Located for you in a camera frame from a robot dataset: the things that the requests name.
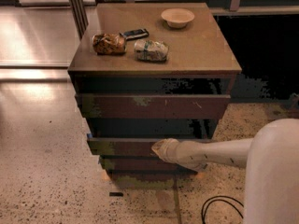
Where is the dark blue snack bar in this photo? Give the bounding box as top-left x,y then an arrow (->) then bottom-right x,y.
121,29 -> 150,40

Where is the white green crumpled bag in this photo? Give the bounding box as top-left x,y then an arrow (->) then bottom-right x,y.
134,39 -> 169,62

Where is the white bowl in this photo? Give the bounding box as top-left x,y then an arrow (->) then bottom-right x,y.
161,8 -> 194,29

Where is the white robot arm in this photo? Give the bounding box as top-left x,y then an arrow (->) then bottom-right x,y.
152,119 -> 299,224

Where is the brown wooden drawer cabinet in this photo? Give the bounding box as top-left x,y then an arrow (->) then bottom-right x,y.
68,3 -> 241,181

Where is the drawer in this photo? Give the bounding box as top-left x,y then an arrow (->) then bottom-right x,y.
87,138 -> 158,157
99,156 -> 192,173
76,93 -> 231,119

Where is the black floor cable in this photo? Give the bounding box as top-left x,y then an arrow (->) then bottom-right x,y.
200,195 -> 245,224

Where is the bottom drawer front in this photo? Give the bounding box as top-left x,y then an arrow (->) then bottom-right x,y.
99,156 -> 192,173

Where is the top drawer front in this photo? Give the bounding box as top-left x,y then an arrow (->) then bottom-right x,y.
76,93 -> 231,119

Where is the brown crumpled chip bag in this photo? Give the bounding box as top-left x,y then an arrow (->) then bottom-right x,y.
93,34 -> 126,55

